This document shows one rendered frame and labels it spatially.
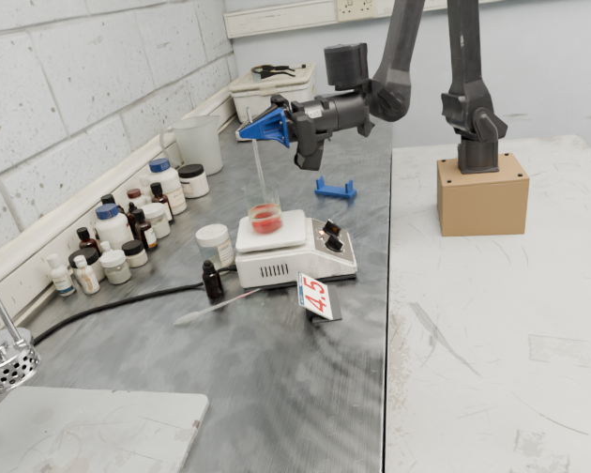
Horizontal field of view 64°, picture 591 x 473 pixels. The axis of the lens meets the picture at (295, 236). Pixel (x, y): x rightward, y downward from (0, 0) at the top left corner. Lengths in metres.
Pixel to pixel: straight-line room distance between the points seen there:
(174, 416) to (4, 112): 0.66
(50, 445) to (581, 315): 0.71
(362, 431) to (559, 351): 0.28
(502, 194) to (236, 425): 0.59
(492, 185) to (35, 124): 0.88
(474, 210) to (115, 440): 0.67
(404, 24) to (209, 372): 0.60
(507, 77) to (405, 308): 1.60
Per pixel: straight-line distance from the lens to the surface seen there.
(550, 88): 2.28
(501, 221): 0.93
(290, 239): 0.78
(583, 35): 2.27
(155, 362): 0.75
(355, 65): 0.78
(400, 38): 0.82
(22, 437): 0.73
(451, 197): 0.89
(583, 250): 0.92
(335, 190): 1.13
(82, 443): 0.67
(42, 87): 1.14
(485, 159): 0.93
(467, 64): 0.88
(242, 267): 0.79
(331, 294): 0.78
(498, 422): 0.61
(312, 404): 0.62
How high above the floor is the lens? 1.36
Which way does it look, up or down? 28 degrees down
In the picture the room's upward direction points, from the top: 9 degrees counter-clockwise
